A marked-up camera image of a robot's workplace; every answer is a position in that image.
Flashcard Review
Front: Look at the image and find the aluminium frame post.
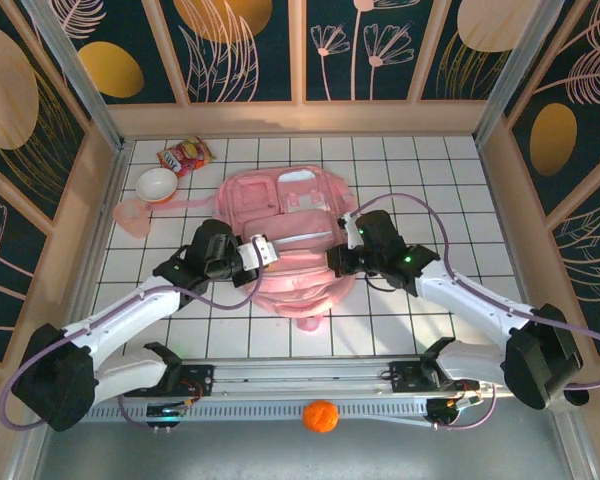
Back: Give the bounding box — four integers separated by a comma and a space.
22, 0, 127, 151
472, 0, 566, 144

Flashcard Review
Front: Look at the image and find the small controller board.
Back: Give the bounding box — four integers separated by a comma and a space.
426, 394, 484, 431
146, 399, 191, 432

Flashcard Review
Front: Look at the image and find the white bowl orange outside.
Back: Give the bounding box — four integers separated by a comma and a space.
135, 167, 179, 206

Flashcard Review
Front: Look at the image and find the white slotted cable duct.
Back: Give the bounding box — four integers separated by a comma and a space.
87, 399, 431, 427

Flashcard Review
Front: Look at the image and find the grey box black cap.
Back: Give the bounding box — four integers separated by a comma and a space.
562, 387, 591, 412

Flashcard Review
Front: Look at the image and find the aluminium mounting rail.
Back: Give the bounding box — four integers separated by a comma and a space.
29, 353, 567, 401

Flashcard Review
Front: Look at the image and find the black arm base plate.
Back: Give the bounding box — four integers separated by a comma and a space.
123, 363, 216, 399
388, 360, 481, 396

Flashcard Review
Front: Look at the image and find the pink school backpack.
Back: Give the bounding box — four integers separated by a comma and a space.
144, 167, 357, 332

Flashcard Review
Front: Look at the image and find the orange ball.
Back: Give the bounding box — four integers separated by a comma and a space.
302, 399, 340, 434

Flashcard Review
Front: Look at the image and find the purple cable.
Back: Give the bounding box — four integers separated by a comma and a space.
349, 193, 600, 432
3, 262, 267, 432

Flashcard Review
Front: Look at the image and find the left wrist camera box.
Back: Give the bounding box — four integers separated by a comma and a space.
237, 233, 280, 275

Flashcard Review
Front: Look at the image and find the white flat cable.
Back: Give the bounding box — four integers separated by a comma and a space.
337, 412, 431, 429

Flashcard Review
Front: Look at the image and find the translucent pink plastic cup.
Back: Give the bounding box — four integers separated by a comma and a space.
113, 198, 152, 239

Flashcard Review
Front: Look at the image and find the red yellow snack packet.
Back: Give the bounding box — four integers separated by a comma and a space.
156, 135, 217, 179

